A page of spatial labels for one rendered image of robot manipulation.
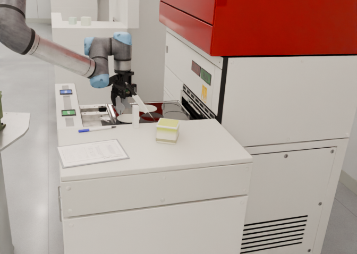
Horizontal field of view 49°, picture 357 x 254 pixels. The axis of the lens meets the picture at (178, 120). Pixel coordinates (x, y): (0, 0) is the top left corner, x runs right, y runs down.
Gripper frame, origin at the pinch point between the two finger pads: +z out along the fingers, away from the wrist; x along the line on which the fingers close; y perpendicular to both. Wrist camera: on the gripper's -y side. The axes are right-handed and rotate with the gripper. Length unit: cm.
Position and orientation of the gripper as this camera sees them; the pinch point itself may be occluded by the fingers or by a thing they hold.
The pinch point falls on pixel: (119, 111)
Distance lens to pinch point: 179.0
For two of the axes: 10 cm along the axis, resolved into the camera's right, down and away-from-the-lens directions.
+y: 7.8, 2.8, -5.5
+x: 6.2, -2.7, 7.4
